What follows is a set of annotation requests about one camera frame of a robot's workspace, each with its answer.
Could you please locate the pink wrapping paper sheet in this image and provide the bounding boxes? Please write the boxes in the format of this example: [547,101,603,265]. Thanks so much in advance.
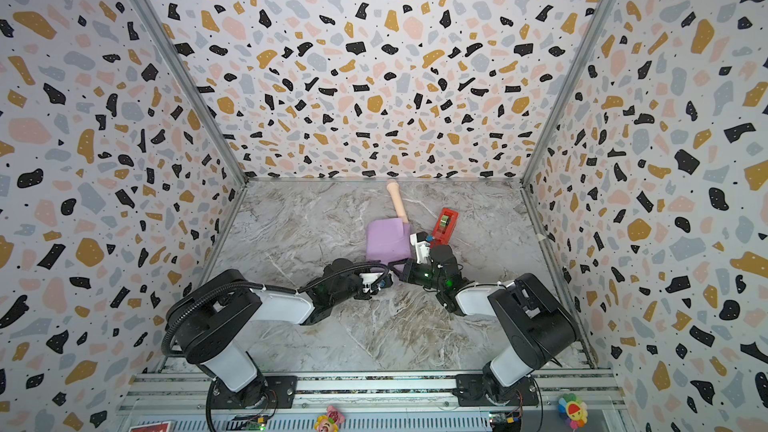
[366,218,412,273]

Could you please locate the red tape dispenser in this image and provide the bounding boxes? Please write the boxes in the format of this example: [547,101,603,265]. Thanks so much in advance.
[430,208,459,247]

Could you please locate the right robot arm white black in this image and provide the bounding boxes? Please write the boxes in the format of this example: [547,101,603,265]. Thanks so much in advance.
[390,245,577,402]

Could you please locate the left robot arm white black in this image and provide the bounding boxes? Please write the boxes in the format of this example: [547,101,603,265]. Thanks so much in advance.
[161,259,392,394]

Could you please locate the beige toy microphone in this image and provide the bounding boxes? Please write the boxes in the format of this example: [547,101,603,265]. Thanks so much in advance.
[386,180,409,223]

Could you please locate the pink yellow flower toy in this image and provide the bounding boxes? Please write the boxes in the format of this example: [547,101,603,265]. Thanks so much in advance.
[313,406,346,432]

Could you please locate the rainbow flower toy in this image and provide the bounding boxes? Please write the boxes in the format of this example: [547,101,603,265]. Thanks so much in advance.
[558,393,589,430]

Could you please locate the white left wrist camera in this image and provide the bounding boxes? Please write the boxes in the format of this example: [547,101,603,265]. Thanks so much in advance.
[360,271,393,290]

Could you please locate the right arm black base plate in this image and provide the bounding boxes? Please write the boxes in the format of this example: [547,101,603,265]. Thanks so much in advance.
[452,373,539,408]

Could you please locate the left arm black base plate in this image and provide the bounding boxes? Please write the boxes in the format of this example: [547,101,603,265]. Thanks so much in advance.
[206,375,298,412]

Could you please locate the black corrugated cable hose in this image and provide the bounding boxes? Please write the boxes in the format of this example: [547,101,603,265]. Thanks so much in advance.
[160,260,394,358]

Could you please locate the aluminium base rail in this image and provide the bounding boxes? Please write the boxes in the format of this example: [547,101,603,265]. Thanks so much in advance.
[116,369,634,431]

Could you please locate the aluminium corner post right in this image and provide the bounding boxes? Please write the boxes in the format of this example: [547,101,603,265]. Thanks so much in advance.
[521,0,615,189]

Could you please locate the aluminium corner post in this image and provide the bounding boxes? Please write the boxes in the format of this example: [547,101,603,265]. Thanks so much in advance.
[521,0,615,189]
[129,0,247,188]

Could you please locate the aluminium corner post left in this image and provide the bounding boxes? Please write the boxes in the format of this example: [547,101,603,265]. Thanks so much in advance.
[129,0,247,188]

